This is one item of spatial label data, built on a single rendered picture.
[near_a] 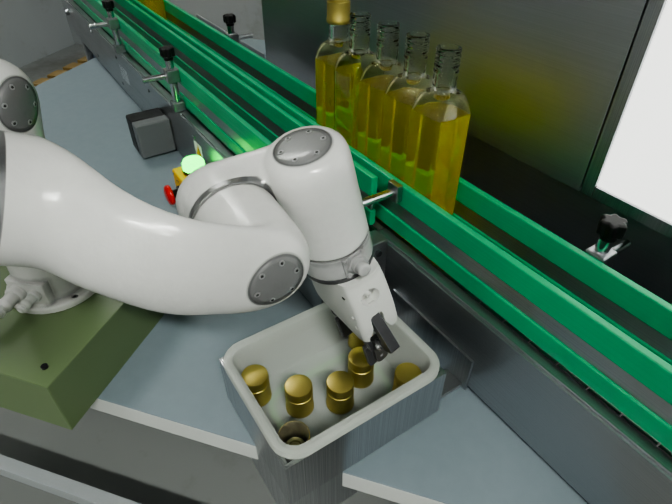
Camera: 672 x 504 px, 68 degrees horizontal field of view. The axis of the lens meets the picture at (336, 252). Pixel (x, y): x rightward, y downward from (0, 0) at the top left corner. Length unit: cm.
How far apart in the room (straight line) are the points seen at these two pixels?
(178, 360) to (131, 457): 87
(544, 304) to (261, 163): 33
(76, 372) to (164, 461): 89
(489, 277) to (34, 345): 56
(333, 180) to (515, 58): 39
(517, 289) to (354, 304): 19
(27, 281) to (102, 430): 98
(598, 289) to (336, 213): 33
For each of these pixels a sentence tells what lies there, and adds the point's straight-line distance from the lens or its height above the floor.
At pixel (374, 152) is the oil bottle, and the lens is 75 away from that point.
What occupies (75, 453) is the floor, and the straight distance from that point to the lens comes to 168.
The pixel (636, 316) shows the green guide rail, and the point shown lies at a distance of 62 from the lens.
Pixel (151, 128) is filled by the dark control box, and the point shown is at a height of 82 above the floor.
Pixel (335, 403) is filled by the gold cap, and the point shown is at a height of 79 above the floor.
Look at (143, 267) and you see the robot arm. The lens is 33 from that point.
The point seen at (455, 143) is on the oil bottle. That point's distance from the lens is 66.
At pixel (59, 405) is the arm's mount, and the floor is 80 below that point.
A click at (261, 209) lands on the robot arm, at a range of 37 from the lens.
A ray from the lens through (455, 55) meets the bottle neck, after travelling 62.
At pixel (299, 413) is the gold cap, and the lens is 65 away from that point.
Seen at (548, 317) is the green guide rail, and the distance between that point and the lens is 59.
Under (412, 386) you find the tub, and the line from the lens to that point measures 60.
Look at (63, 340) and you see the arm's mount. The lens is 72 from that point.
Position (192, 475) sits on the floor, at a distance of 153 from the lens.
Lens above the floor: 132
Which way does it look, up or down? 39 degrees down
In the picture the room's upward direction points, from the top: straight up
